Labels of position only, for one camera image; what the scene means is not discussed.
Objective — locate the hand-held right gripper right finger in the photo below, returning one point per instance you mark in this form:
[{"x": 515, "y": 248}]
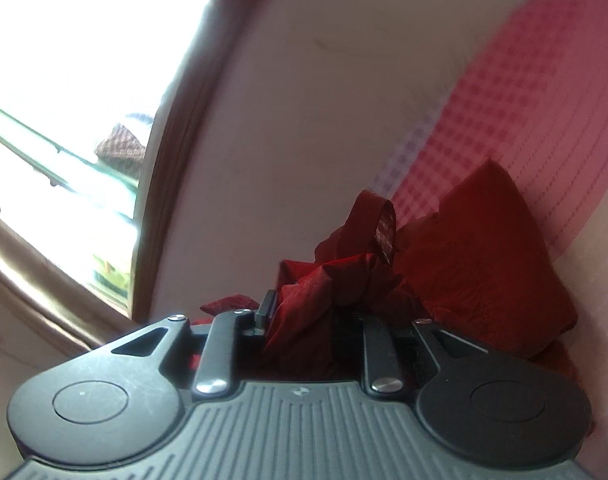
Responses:
[{"x": 378, "y": 350}]

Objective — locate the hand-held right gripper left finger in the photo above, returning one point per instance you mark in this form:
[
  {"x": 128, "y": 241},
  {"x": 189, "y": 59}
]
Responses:
[{"x": 264, "y": 312}]

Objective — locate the red garment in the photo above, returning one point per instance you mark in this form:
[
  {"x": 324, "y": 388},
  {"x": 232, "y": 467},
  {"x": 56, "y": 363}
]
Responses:
[{"x": 473, "y": 250}]

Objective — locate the brown tiled roof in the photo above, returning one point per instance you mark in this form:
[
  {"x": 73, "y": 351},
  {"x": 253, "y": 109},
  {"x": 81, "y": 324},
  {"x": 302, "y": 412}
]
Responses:
[{"x": 124, "y": 147}]

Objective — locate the pink checked bed sheet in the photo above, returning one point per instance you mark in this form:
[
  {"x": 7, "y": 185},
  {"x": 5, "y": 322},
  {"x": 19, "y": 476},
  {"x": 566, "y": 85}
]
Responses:
[{"x": 533, "y": 85}]

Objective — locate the green window rail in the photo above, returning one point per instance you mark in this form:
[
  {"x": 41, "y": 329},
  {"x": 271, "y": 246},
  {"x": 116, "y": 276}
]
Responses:
[{"x": 44, "y": 140}]

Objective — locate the window with brown frame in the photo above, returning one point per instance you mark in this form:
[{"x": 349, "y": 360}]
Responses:
[{"x": 59, "y": 35}]

